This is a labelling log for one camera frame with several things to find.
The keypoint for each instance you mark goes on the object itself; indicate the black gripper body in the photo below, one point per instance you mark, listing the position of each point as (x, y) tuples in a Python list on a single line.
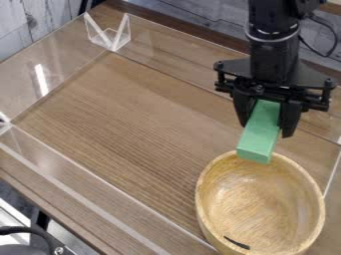
[(274, 75)]

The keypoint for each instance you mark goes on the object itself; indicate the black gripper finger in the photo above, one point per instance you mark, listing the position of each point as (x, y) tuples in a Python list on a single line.
[(244, 104), (290, 117)]

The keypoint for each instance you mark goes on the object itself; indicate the green stick block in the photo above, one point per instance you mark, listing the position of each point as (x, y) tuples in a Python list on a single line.
[(262, 132)]

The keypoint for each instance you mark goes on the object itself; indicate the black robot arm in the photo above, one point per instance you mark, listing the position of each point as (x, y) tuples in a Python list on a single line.
[(279, 17)]

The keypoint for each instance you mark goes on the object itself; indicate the wooden bowl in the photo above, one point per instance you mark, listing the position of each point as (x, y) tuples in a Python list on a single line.
[(259, 209)]

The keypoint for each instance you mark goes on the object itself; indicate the clear acrylic barrier wall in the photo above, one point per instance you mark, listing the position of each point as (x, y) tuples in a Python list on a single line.
[(109, 131)]

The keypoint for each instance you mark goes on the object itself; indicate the clear acrylic corner bracket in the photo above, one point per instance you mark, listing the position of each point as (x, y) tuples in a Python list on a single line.
[(109, 38)]

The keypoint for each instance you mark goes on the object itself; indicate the black table leg frame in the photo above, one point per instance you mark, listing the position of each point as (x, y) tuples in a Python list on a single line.
[(45, 240)]

